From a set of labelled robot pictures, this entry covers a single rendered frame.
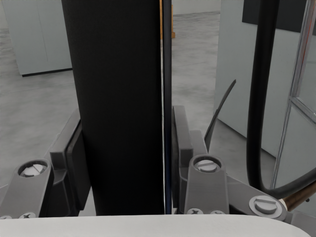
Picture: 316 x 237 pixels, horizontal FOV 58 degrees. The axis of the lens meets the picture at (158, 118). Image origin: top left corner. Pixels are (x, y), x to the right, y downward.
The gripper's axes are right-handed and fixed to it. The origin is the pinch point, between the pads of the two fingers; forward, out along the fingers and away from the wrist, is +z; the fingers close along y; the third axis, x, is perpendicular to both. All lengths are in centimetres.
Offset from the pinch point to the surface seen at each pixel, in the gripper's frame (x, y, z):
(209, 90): -153, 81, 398
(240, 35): -46, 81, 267
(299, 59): -31, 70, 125
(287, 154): -82, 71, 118
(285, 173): -93, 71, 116
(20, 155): -152, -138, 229
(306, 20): -13, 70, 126
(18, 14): -47, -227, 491
